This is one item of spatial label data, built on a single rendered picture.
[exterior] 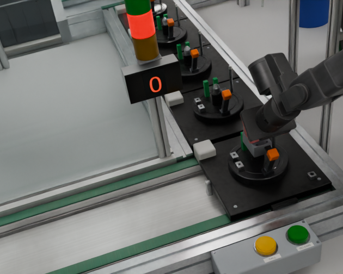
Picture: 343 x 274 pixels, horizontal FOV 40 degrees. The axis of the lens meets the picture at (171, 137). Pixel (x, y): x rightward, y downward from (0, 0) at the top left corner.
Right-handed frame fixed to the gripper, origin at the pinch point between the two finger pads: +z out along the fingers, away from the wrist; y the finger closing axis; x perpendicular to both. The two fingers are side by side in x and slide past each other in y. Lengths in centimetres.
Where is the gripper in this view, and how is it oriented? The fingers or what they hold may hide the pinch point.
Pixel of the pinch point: (256, 129)
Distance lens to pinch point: 105.3
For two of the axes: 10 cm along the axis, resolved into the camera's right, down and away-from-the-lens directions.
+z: -1.0, 2.2, 9.7
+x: 2.9, 9.4, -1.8
